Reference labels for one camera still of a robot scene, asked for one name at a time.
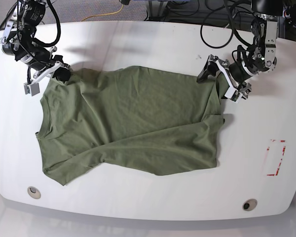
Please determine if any left table cable grommet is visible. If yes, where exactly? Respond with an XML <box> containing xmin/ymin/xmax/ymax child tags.
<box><xmin>27</xmin><ymin>187</ymin><xmax>41</xmax><ymax>199</ymax></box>

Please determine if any red tape rectangle marking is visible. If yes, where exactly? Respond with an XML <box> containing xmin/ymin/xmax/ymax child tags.
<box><xmin>263</xmin><ymin>139</ymin><xmax>286</xmax><ymax>177</ymax></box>

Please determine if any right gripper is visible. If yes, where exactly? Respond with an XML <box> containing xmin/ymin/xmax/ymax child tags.
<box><xmin>26</xmin><ymin>55</ymin><xmax>71</xmax><ymax>84</ymax></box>

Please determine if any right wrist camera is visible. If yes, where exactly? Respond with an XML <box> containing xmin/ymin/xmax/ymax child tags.
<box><xmin>24</xmin><ymin>83</ymin><xmax>40</xmax><ymax>96</ymax></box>

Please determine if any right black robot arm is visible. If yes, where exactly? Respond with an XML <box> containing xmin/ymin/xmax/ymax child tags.
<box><xmin>0</xmin><ymin>0</ymin><xmax>71</xmax><ymax>96</ymax></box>

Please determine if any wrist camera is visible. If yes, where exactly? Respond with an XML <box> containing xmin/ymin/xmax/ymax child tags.
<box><xmin>224</xmin><ymin>88</ymin><xmax>239</xmax><ymax>103</ymax></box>
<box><xmin>24</xmin><ymin>83</ymin><xmax>40</xmax><ymax>96</ymax></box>

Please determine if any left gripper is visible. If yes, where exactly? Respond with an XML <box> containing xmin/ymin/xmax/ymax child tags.
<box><xmin>196</xmin><ymin>55</ymin><xmax>252</xmax><ymax>102</ymax></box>

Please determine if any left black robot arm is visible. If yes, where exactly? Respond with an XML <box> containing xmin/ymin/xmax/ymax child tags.
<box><xmin>197</xmin><ymin>0</ymin><xmax>283</xmax><ymax>103</ymax></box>

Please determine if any right table cable grommet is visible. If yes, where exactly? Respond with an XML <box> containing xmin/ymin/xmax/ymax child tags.
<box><xmin>242</xmin><ymin>198</ymin><xmax>258</xmax><ymax>212</ymax></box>

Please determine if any table cable grommet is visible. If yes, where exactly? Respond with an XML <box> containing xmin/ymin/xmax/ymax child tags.
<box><xmin>27</xmin><ymin>187</ymin><xmax>41</xmax><ymax>199</ymax></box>
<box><xmin>242</xmin><ymin>198</ymin><xmax>258</xmax><ymax>212</ymax></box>

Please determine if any green t-shirt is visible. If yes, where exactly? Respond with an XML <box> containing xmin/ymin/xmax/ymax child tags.
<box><xmin>36</xmin><ymin>66</ymin><xmax>228</xmax><ymax>185</ymax></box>

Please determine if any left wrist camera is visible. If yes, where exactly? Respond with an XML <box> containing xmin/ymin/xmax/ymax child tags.
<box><xmin>224</xmin><ymin>88</ymin><xmax>239</xmax><ymax>103</ymax></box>

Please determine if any yellow cable on floor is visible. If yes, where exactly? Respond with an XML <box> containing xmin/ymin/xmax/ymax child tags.
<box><xmin>81</xmin><ymin>2</ymin><xmax>125</xmax><ymax>22</ymax></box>

